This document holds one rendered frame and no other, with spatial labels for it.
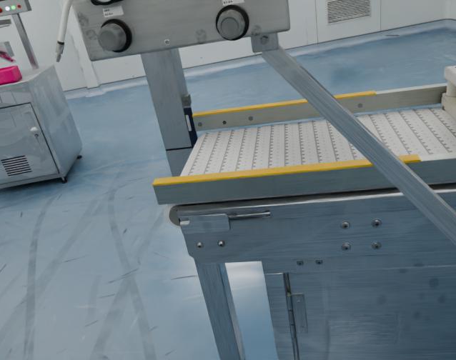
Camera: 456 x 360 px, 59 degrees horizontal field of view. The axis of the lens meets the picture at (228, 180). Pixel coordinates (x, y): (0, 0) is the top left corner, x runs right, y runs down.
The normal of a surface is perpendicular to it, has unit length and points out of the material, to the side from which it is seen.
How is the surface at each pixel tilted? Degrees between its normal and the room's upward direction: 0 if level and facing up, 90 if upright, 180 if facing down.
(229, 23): 90
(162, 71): 90
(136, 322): 0
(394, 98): 90
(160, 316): 0
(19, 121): 90
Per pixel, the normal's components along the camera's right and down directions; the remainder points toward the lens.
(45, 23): 0.08, 0.45
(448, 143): -0.17, -0.87
